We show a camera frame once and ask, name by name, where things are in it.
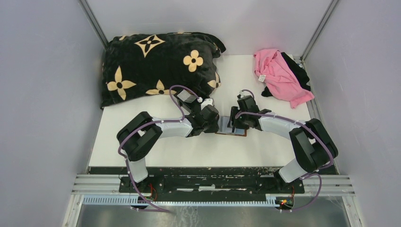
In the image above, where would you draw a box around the brown leather card holder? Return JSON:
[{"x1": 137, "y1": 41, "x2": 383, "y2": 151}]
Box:
[{"x1": 216, "y1": 116, "x2": 247, "y2": 137}]

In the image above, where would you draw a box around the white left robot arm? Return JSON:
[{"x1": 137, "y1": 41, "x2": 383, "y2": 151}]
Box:
[{"x1": 116, "y1": 105, "x2": 219, "y2": 192}]

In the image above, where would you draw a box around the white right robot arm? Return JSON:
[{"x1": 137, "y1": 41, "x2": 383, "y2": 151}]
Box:
[{"x1": 228, "y1": 95, "x2": 338, "y2": 193}]

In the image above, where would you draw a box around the white card stack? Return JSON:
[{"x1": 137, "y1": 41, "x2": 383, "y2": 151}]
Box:
[{"x1": 177, "y1": 90, "x2": 197, "y2": 103}]

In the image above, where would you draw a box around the pink cloth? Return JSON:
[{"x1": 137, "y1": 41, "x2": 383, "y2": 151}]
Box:
[{"x1": 253, "y1": 49, "x2": 314, "y2": 109}]

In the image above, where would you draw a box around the black cloth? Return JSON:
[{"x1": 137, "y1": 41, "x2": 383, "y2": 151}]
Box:
[{"x1": 261, "y1": 52, "x2": 312, "y2": 102}]

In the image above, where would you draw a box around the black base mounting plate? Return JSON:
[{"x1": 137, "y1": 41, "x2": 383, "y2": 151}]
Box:
[{"x1": 89, "y1": 166, "x2": 337, "y2": 203}]

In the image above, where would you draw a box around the black floral plush pillow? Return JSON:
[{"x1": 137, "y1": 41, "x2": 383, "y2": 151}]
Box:
[{"x1": 100, "y1": 32, "x2": 226, "y2": 108}]

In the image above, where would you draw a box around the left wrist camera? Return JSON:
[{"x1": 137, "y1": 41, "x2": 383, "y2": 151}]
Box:
[{"x1": 197, "y1": 97, "x2": 214, "y2": 110}]

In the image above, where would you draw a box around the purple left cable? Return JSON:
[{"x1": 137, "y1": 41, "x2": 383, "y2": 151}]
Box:
[{"x1": 117, "y1": 85, "x2": 172, "y2": 214}]

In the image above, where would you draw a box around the white slotted cable duct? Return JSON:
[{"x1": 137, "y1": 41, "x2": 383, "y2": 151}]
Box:
[{"x1": 83, "y1": 195, "x2": 279, "y2": 208}]

